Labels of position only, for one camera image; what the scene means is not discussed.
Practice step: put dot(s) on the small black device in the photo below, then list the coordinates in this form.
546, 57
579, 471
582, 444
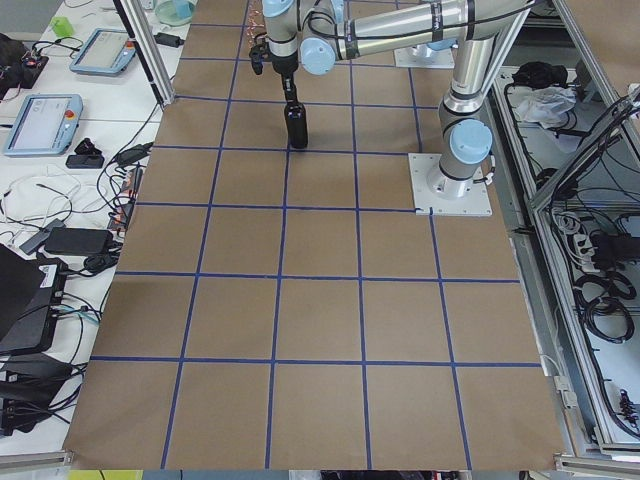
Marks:
86, 156

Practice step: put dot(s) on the aluminium frame post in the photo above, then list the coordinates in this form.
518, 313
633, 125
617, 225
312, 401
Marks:
139, 30

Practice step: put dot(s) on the black power adapter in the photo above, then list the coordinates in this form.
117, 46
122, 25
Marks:
169, 40

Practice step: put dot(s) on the lower blue teach pendant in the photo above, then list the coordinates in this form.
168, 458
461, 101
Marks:
45, 125

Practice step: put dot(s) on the black power brick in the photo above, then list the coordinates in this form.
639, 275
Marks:
77, 241

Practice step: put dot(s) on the upper blue teach pendant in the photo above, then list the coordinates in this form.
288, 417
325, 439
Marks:
107, 52

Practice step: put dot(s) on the green glass bowl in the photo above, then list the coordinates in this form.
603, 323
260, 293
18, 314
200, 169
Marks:
175, 12

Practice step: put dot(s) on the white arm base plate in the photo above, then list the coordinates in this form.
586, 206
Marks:
435, 194

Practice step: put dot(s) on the crumpled white cloth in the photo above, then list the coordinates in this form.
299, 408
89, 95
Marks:
548, 107

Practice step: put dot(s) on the black laptop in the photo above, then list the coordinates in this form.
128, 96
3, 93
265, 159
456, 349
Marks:
31, 290

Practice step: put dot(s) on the blue teach pendant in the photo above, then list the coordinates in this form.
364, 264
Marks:
45, 125
107, 52

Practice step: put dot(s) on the copper wire wine basket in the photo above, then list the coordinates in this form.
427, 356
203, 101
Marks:
255, 29

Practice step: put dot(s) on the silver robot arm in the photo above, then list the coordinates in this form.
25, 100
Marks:
315, 35

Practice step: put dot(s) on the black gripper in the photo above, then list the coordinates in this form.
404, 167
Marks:
283, 65

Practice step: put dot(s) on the dark wine bottle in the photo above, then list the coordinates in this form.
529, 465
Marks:
296, 124

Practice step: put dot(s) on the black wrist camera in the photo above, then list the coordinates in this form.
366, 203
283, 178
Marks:
259, 54

